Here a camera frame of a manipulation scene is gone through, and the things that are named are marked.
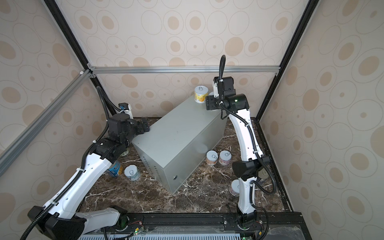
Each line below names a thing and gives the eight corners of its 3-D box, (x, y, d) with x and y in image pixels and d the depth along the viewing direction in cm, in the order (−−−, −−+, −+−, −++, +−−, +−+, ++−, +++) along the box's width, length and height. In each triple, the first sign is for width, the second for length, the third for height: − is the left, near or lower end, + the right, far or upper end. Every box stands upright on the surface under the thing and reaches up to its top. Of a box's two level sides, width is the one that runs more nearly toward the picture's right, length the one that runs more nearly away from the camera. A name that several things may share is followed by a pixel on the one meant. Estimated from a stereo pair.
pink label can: (219, 165, 96) (220, 160, 92) (218, 154, 101) (219, 150, 96) (231, 165, 96) (232, 160, 92) (229, 154, 101) (230, 150, 96)
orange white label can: (206, 165, 94) (206, 162, 91) (205, 153, 100) (205, 150, 96) (218, 165, 94) (219, 162, 91) (216, 153, 100) (217, 150, 96)
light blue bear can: (126, 181, 89) (122, 177, 85) (129, 169, 94) (126, 164, 90) (138, 181, 89) (135, 177, 85) (141, 169, 94) (138, 164, 90)
